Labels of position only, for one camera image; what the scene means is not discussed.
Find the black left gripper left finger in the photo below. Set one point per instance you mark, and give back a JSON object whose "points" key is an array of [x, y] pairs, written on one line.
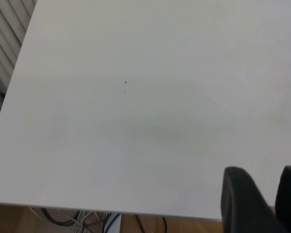
{"points": [[242, 206]]}

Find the white table leg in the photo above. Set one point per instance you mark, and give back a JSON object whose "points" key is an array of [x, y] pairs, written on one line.
{"points": [[115, 227]]}

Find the white slatted panel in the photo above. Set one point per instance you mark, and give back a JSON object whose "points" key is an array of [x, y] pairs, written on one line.
{"points": [[4, 36]]}

